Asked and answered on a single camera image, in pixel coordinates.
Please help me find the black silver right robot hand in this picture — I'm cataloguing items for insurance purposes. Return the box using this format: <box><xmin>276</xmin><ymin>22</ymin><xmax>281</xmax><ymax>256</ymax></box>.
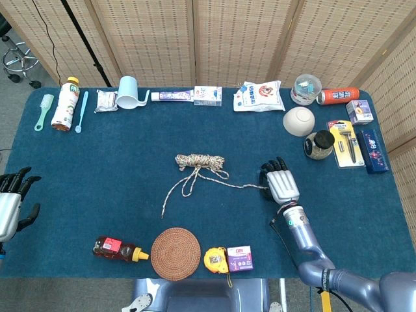
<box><xmin>259</xmin><ymin>157</ymin><xmax>300</xmax><ymax>204</ymax></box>

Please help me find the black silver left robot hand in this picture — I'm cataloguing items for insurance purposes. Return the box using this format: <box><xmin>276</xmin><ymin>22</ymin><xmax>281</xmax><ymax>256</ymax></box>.
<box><xmin>0</xmin><ymin>166</ymin><xmax>42</xmax><ymax>243</ymax></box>

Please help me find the braided multicolour rope bundle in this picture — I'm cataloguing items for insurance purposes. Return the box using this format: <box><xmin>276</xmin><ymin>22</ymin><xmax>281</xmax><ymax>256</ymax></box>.
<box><xmin>161</xmin><ymin>153</ymin><xmax>270</xmax><ymax>219</ymax></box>

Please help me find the glass jar black lid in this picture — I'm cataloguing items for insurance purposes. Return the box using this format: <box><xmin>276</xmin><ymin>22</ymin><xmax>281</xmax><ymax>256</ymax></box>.
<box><xmin>304</xmin><ymin>129</ymin><xmax>335</xmax><ymax>161</ymax></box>

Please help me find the beige bowl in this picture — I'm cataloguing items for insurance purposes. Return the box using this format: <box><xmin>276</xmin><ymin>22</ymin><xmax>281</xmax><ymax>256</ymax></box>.
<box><xmin>282</xmin><ymin>106</ymin><xmax>316</xmax><ymax>137</ymax></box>

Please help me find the razor in yellow package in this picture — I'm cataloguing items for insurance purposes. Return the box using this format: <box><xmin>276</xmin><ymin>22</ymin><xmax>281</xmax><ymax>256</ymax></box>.
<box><xmin>326</xmin><ymin>120</ymin><xmax>366</xmax><ymax>169</ymax></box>

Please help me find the purple soap box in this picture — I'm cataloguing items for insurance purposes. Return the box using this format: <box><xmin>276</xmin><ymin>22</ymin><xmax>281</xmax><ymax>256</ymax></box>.
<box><xmin>226</xmin><ymin>245</ymin><xmax>254</xmax><ymax>273</ymax></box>

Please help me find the white printed plastic bag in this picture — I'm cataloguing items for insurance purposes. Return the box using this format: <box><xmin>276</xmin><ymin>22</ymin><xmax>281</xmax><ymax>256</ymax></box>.
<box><xmin>233</xmin><ymin>80</ymin><xmax>286</xmax><ymax>113</ymax></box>

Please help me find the dark blue long box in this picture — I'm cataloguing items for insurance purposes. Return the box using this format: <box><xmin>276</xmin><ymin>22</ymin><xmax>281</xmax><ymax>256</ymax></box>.
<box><xmin>356</xmin><ymin>129</ymin><xmax>390</xmax><ymax>175</ymax></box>

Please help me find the clear jar of clips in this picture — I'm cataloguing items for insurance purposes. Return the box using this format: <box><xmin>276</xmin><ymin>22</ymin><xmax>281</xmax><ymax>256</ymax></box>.
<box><xmin>290</xmin><ymin>73</ymin><xmax>322</xmax><ymax>107</ymax></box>

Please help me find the yellow tape measure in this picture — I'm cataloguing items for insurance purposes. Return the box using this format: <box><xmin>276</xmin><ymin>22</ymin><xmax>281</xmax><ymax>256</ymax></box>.
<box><xmin>203</xmin><ymin>246</ymin><xmax>234</xmax><ymax>289</ymax></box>

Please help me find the dark blue table mat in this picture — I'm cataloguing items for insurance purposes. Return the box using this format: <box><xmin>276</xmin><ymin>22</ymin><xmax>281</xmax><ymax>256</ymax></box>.
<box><xmin>0</xmin><ymin>86</ymin><xmax>416</xmax><ymax>280</ymax></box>

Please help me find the small purple white box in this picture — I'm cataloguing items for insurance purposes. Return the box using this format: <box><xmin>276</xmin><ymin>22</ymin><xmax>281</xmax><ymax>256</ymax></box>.
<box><xmin>345</xmin><ymin>99</ymin><xmax>374</xmax><ymax>126</ymax></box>

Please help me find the orange drink can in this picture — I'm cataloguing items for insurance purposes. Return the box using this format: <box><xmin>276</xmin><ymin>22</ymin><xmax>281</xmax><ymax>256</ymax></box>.
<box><xmin>316</xmin><ymin>86</ymin><xmax>361</xmax><ymax>106</ymax></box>

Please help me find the honey bottle yellow nozzle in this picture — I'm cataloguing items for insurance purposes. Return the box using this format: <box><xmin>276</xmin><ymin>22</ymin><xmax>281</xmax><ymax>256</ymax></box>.
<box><xmin>92</xmin><ymin>236</ymin><xmax>150</xmax><ymax>263</ymax></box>

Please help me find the white blue carton box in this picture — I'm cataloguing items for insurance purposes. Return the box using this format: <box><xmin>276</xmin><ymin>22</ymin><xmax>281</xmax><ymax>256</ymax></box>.
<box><xmin>193</xmin><ymin>85</ymin><xmax>223</xmax><ymax>107</ymax></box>

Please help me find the green plastic brush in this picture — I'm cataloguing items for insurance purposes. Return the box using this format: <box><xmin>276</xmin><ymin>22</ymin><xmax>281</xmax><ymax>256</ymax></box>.
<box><xmin>34</xmin><ymin>93</ymin><xmax>55</xmax><ymax>132</ymax></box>

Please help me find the white juice bottle yellow cap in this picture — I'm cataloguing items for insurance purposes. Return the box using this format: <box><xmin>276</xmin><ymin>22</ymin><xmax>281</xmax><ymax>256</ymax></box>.
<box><xmin>51</xmin><ymin>76</ymin><xmax>81</xmax><ymax>132</ymax></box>

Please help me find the round woven rattan coaster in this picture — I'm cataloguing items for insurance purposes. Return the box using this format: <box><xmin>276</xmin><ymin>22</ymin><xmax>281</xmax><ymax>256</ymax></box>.
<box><xmin>150</xmin><ymin>227</ymin><xmax>202</xmax><ymax>281</ymax></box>

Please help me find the light blue toothbrush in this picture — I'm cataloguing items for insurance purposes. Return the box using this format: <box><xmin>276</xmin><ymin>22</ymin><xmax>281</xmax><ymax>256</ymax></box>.
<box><xmin>75</xmin><ymin>90</ymin><xmax>90</xmax><ymax>134</ymax></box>

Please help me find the blue-grey robot torso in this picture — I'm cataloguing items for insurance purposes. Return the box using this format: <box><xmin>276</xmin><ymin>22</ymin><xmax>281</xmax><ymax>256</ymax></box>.
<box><xmin>131</xmin><ymin>278</ymin><xmax>270</xmax><ymax>312</ymax></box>

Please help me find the white purple toothpaste tube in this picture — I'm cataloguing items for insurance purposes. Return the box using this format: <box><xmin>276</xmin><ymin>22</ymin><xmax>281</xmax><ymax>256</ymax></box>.
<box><xmin>150</xmin><ymin>90</ymin><xmax>195</xmax><ymax>103</ymax></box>

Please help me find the chrome stool base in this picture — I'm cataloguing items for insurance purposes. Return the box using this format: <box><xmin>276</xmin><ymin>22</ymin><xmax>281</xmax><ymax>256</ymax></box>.
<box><xmin>0</xmin><ymin>16</ymin><xmax>42</xmax><ymax>89</ymax></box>

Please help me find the bamboo folding screen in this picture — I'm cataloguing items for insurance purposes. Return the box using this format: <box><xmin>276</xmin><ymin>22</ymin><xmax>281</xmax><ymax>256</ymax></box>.
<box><xmin>0</xmin><ymin>0</ymin><xmax>416</xmax><ymax>228</ymax></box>

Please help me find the light blue plastic cup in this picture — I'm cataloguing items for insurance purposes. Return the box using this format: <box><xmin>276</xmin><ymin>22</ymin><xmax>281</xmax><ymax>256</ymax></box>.
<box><xmin>116</xmin><ymin>75</ymin><xmax>151</xmax><ymax>110</ymax></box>

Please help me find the black tripod pole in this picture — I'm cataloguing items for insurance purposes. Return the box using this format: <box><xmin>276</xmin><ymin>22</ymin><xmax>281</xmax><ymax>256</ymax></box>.
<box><xmin>60</xmin><ymin>0</ymin><xmax>113</xmax><ymax>88</ymax></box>

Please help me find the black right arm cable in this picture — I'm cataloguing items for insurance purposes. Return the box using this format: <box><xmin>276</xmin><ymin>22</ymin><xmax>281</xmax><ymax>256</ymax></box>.
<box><xmin>269</xmin><ymin>218</ymin><xmax>348</xmax><ymax>312</ymax></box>

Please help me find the thin black hanging cable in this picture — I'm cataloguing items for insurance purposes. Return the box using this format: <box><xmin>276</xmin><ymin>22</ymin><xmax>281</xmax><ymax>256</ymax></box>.
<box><xmin>31</xmin><ymin>0</ymin><xmax>62</xmax><ymax>87</ymax></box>

